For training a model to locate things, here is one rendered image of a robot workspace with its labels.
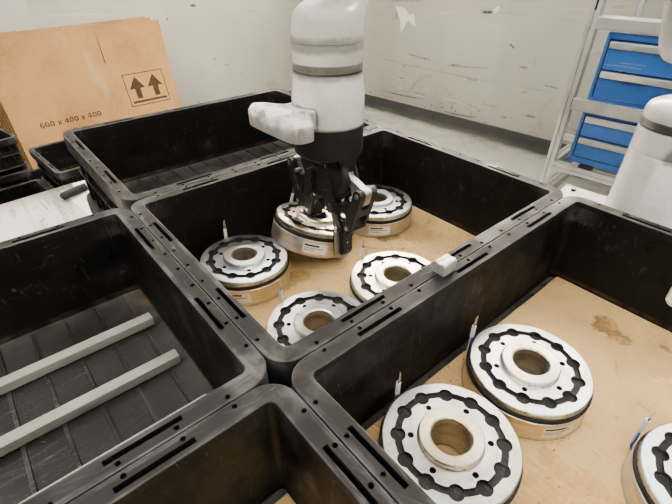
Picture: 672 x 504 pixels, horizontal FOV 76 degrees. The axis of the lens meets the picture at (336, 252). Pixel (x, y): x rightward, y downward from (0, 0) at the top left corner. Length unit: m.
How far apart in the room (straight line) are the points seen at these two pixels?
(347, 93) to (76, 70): 2.79
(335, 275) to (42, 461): 0.33
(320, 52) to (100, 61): 2.82
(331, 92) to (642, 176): 0.42
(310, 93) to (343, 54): 0.05
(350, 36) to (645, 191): 0.43
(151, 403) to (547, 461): 0.33
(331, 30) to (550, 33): 2.89
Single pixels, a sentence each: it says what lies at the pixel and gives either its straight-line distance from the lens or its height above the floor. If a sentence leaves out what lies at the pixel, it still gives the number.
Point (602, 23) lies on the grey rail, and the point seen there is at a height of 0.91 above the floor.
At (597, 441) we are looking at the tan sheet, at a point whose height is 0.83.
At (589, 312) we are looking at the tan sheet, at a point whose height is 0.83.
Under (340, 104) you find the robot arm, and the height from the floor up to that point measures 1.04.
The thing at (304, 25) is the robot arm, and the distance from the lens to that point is 0.43.
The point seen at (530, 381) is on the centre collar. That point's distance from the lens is 0.40.
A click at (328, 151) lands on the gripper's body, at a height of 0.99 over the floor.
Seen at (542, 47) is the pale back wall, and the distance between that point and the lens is 3.30.
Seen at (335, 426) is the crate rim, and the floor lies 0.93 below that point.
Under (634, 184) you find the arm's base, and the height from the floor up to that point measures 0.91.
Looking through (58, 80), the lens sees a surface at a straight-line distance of 3.13.
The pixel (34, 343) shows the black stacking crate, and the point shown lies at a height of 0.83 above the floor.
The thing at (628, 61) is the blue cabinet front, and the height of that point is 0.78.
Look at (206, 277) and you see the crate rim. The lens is 0.38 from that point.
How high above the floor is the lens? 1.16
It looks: 35 degrees down
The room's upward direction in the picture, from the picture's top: straight up
